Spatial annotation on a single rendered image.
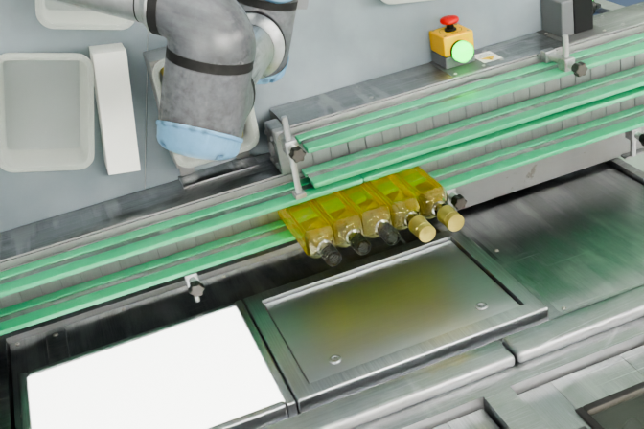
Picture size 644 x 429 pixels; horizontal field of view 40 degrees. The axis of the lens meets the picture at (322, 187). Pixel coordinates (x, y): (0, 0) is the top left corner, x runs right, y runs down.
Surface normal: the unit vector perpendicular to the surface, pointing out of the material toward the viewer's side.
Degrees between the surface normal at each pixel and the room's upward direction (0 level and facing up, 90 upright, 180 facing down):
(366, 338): 90
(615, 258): 91
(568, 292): 90
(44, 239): 90
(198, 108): 24
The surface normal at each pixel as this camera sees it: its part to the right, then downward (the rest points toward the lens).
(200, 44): -0.12, 0.21
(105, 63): 0.34, 0.38
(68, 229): -0.16, -0.88
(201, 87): -0.03, 0.39
